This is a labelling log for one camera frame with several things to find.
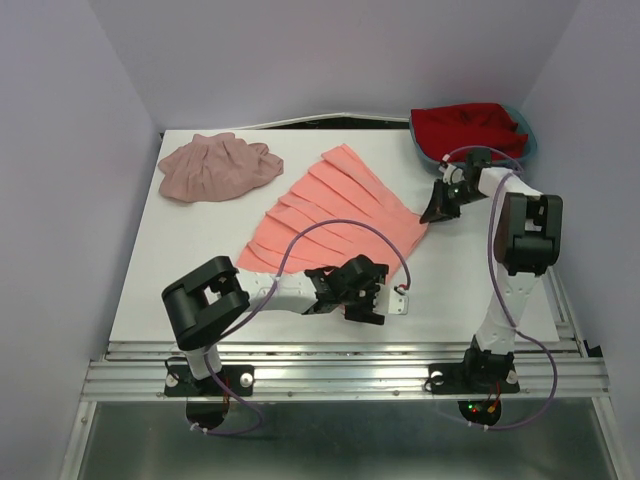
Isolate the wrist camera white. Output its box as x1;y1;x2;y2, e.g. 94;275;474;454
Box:
439;162;465;185
374;285;409;316

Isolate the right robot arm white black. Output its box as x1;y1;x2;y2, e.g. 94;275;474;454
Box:
420;146;563;395

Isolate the salmon orange skirt pile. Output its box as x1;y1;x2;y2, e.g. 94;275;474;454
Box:
236;145;427;274

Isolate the aluminium rail frame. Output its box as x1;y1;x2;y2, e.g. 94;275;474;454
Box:
59;184;621;480

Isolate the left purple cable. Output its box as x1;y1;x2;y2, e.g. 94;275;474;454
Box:
189;218;414;435

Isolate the blue grey plastic basket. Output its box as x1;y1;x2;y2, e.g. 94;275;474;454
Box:
409;105;537;175

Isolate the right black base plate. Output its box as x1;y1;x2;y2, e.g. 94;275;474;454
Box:
423;362;520;395

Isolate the red garment in basket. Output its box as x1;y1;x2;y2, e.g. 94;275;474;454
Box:
410;103;529;161

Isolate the dusty pink pleated skirt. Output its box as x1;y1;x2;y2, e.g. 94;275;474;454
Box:
158;132;284;203

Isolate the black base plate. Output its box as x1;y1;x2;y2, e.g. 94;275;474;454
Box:
423;362;520;395
163;364;254;398

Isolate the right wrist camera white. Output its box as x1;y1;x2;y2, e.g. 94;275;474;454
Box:
439;162;465;185

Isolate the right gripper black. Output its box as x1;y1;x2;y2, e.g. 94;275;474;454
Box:
419;177;487;223

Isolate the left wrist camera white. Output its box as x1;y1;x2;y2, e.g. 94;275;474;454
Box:
374;285;409;316

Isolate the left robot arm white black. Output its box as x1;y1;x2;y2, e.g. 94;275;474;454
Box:
161;255;408;394

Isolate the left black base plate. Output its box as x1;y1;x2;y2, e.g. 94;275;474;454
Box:
163;364;254;398

